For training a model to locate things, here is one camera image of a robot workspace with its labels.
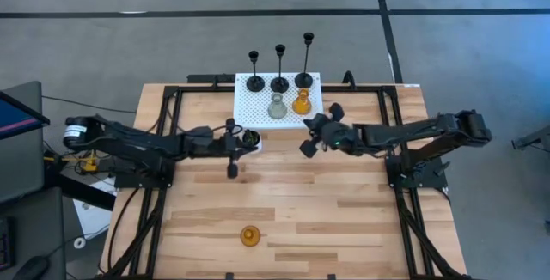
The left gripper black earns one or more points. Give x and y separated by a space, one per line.
232 160

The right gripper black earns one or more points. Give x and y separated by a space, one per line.
339 138

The amber ribbed glass candle holder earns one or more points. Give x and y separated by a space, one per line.
301 105
249 235

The clear ribbed glass candle holder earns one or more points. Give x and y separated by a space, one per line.
277 109

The tall black candlestick holder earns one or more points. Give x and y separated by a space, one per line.
303 80

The medium black candlestick holder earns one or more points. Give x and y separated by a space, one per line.
279 85

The short black candlestick holder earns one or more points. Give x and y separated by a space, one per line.
255 84

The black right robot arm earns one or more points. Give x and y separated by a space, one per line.
408 132

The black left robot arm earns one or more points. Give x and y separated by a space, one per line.
129 142

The white pot with green plant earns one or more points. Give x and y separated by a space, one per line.
257 147

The white perforated metal shelf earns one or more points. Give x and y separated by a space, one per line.
253 112

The black hook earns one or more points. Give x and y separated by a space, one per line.
349 78

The yellow clamp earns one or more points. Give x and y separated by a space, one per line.
89 164

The white paper sheet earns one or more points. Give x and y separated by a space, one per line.
92 217

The white tape roll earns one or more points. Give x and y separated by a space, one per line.
79 242

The gray stand leg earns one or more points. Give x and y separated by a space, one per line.
533 140

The gray side desk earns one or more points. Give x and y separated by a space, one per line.
26 172

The monitor with blue screen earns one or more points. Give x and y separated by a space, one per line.
17 119

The black computer mouse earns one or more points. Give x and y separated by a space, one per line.
32 269

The black keyboard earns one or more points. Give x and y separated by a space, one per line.
5 245

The black metal table frame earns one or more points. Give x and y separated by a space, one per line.
365 88

